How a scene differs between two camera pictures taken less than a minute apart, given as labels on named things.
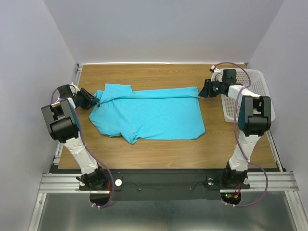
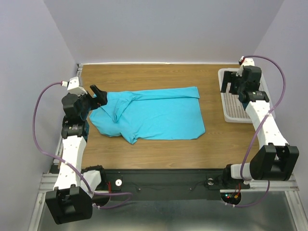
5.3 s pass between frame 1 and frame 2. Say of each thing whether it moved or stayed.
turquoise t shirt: stayed
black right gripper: moved
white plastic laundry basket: stayed
